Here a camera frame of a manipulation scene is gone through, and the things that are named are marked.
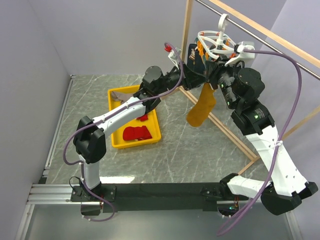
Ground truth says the mustard yellow sock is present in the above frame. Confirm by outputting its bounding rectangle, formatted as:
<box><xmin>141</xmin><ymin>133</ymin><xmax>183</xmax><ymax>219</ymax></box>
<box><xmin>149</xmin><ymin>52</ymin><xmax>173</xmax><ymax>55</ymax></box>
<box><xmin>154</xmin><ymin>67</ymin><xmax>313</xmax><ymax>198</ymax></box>
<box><xmin>186</xmin><ymin>83</ymin><xmax>217</xmax><ymax>127</ymax></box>

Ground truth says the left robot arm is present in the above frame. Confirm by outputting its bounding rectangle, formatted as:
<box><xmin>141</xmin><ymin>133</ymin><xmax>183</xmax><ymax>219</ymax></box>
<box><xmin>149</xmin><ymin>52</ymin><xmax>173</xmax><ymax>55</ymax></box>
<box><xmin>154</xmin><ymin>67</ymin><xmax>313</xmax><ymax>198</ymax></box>
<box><xmin>73</xmin><ymin>62</ymin><xmax>206</xmax><ymax>201</ymax></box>

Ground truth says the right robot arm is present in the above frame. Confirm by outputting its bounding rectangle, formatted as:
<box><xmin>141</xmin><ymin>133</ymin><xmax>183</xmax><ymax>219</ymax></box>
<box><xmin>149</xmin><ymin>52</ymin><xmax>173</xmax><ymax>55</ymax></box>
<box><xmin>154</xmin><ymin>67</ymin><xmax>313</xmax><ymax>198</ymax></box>
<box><xmin>204</xmin><ymin>60</ymin><xmax>318</xmax><ymax>216</ymax></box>

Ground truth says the yellow plastic tray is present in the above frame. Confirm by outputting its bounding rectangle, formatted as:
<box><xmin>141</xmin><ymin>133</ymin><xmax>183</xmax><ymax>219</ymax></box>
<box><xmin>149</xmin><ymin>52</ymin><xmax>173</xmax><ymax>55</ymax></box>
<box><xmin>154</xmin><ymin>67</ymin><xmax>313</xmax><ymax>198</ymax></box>
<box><xmin>107</xmin><ymin>85</ymin><xmax>162</xmax><ymax>149</ymax></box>

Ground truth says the red white patterned sock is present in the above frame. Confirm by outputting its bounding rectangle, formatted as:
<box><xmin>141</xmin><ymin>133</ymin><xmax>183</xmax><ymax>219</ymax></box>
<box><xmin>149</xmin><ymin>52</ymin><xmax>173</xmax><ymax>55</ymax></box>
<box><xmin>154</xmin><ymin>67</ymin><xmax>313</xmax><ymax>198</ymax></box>
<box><xmin>136</xmin><ymin>113</ymin><xmax>149</xmax><ymax>122</ymax></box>

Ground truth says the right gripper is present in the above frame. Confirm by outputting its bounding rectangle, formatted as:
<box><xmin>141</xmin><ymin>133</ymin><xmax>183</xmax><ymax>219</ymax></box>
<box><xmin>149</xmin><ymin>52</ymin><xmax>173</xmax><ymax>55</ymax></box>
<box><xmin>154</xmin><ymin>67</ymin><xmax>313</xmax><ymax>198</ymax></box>
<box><xmin>204</xmin><ymin>55</ymin><xmax>243</xmax><ymax>109</ymax></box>

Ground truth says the navy blue hanging sock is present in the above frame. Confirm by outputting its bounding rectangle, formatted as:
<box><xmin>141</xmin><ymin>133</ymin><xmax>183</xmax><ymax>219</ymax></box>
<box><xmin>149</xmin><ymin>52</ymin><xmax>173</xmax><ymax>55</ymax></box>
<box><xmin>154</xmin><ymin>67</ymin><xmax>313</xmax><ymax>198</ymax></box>
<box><xmin>186</xmin><ymin>43</ymin><xmax>206</xmax><ymax>75</ymax></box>

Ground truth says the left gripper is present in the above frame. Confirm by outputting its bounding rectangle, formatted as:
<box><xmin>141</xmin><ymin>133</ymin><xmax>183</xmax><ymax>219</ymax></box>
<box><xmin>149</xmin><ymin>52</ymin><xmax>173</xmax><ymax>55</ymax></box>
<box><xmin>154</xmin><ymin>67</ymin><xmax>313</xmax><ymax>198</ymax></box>
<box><xmin>155</xmin><ymin>61</ymin><xmax>208</xmax><ymax>96</ymax></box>

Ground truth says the wooden rack frame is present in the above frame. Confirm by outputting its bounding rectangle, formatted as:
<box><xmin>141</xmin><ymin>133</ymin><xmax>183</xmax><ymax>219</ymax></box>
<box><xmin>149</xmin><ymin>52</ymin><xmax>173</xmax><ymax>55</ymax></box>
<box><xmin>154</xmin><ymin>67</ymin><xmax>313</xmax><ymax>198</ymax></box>
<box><xmin>172</xmin><ymin>0</ymin><xmax>320</xmax><ymax>176</ymax></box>

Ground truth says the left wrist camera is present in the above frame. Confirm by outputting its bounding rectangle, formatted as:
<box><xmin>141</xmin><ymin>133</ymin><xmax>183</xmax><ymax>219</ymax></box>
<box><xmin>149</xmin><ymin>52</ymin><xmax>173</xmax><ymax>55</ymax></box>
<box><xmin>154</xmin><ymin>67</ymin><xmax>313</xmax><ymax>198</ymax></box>
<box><xmin>164</xmin><ymin>42</ymin><xmax>182</xmax><ymax>68</ymax></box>

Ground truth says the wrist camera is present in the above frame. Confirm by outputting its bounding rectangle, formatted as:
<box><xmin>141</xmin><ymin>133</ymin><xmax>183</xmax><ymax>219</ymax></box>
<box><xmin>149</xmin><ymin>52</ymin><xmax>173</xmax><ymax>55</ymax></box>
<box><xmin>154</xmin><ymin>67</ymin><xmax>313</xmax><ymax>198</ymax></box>
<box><xmin>164</xmin><ymin>42</ymin><xmax>182</xmax><ymax>68</ymax></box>
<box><xmin>224</xmin><ymin>41</ymin><xmax>255</xmax><ymax>67</ymax></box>

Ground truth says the white round clip hanger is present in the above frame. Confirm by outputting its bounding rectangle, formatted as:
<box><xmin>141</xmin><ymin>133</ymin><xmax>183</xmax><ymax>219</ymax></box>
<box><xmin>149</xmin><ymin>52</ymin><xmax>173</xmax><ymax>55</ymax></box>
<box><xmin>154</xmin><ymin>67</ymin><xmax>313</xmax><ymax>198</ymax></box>
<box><xmin>195</xmin><ymin>13</ymin><xmax>236</xmax><ymax>62</ymax></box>

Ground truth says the metal hanging rod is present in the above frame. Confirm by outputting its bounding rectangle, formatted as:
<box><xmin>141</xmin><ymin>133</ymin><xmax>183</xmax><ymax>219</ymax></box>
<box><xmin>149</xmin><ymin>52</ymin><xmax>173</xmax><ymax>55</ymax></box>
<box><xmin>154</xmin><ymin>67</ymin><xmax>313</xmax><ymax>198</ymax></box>
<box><xmin>210</xmin><ymin>0</ymin><xmax>320</xmax><ymax>67</ymax></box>

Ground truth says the grey sock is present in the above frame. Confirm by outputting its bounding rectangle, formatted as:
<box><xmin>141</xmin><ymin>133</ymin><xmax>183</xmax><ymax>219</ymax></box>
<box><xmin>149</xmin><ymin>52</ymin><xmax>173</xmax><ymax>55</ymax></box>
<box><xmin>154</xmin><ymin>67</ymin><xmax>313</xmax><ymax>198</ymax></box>
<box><xmin>110</xmin><ymin>91</ymin><xmax>133</xmax><ymax>104</ymax></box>

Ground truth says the aluminium rail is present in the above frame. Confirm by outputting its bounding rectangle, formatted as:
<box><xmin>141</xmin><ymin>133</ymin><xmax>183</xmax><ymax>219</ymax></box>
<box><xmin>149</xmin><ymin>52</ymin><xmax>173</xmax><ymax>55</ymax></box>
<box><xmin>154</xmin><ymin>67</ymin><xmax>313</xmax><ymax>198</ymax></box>
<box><xmin>14</xmin><ymin>73</ymin><xmax>76</xmax><ymax>240</ymax></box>

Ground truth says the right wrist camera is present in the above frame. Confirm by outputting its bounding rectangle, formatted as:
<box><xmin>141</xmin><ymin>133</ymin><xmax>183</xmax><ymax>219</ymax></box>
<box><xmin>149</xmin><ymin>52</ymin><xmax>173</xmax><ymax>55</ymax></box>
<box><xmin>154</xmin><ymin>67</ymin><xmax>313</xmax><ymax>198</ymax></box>
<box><xmin>224</xmin><ymin>41</ymin><xmax>255</xmax><ymax>67</ymax></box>

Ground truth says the black base bar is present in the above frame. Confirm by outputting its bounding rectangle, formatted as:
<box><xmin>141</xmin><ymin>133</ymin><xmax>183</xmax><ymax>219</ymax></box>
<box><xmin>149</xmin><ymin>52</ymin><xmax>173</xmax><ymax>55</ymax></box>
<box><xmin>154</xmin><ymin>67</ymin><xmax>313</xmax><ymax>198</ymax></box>
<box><xmin>70</xmin><ymin>182</ymin><xmax>253</xmax><ymax>216</ymax></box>

